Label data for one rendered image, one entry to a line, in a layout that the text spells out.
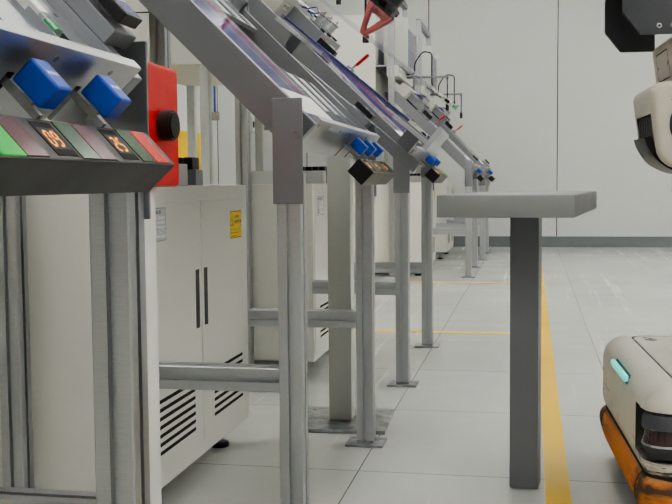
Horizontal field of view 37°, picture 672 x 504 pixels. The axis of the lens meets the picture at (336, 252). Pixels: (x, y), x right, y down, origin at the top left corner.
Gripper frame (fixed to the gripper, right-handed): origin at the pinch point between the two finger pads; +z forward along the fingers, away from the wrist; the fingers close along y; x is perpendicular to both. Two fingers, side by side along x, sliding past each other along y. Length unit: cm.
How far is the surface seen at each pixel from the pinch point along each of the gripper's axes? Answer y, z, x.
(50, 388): 79, 86, 11
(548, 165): -724, -46, 77
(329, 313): 11, 56, 38
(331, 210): -8.4, 39.5, 20.5
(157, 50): 9, 35, -35
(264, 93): 82, 22, 9
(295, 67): 13.5, 16.8, -4.8
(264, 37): 13.2, 16.0, -15.1
